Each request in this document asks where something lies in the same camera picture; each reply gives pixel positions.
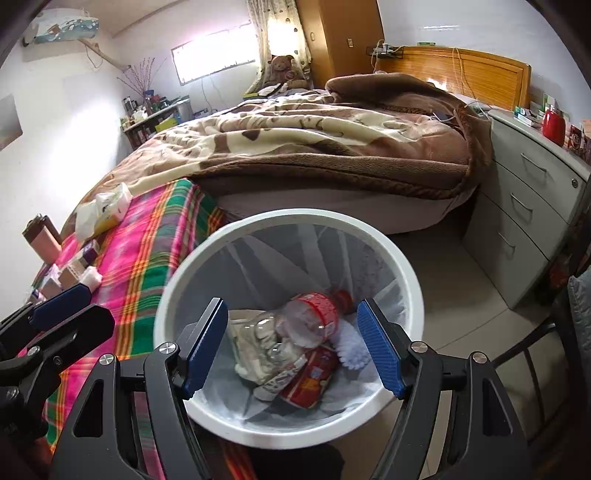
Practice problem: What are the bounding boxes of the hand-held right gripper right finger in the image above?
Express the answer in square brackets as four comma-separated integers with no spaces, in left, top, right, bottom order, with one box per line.
[356,298,527,480]

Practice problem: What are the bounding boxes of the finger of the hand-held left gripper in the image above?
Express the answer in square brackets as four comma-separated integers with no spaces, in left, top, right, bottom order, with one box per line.
[0,282,93,342]
[18,304,116,384]

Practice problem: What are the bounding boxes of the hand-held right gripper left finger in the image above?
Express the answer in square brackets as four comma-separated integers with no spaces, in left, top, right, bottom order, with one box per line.
[48,298,230,480]

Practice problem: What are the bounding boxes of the white fluffy ball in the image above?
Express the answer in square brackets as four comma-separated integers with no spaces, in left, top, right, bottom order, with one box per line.
[331,323,370,370]

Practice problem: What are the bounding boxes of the small white box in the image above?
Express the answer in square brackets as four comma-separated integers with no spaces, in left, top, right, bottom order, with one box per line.
[59,265,84,289]

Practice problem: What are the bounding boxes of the red cartoon drink carton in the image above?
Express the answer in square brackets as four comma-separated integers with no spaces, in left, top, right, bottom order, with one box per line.
[281,346,340,409]

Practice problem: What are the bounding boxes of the patterned paper cup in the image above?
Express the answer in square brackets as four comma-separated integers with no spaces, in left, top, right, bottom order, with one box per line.
[253,355,308,401]

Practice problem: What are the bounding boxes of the red label plastic bottle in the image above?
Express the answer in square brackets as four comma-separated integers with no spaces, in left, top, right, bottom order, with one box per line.
[256,291,354,365]

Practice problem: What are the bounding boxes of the white trash bin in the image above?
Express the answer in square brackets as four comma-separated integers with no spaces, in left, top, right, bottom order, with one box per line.
[154,209,426,449]

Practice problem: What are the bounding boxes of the pink mug with brown lid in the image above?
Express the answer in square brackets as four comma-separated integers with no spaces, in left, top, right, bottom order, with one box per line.
[22,213,63,264]

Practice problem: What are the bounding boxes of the plaid bed cloth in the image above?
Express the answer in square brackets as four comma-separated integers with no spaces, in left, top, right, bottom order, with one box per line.
[18,178,259,480]

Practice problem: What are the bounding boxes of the white tissue pack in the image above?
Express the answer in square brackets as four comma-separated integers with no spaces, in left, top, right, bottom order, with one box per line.
[74,182,134,243]

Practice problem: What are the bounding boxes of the grey bed mattress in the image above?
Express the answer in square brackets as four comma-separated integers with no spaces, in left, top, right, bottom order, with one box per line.
[217,185,483,236]

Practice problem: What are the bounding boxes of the black metal chair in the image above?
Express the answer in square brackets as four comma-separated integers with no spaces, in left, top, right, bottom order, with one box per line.
[489,258,591,462]

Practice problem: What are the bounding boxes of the cluttered shelf table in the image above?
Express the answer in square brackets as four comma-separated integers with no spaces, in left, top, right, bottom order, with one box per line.
[121,95,192,151]

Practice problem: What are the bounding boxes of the grey drawer nightstand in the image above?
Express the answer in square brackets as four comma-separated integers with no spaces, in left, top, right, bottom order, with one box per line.
[462,108,591,311]

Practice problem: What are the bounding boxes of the brown patterned blanket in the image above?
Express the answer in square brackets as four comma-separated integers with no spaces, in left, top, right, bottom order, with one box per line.
[60,73,495,241]

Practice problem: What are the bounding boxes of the vase of bare branches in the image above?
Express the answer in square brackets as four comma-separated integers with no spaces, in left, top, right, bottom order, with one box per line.
[117,58,167,100]

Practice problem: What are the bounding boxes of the brown teddy bear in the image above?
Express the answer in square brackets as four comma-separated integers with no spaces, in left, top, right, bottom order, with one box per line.
[261,54,309,90]

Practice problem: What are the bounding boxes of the window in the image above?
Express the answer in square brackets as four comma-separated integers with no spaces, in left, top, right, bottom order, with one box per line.
[171,33,257,86]

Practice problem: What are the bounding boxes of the red printed box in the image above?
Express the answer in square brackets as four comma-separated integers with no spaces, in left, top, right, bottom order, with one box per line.
[566,124,589,158]

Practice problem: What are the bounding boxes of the wooden headboard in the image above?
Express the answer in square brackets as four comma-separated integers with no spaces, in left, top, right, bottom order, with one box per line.
[379,45,533,112]

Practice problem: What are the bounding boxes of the wooden wardrobe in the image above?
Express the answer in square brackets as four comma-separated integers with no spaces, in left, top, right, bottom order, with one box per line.
[295,0,386,90]

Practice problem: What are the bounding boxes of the floral curtain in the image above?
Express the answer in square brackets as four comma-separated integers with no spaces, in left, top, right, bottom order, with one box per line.
[247,0,315,88]

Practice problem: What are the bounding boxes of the wall air conditioner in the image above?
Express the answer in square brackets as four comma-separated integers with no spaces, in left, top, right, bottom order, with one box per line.
[21,9,101,47]

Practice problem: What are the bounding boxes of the wall power strip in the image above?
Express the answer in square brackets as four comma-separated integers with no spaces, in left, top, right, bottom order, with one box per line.
[367,41,404,61]

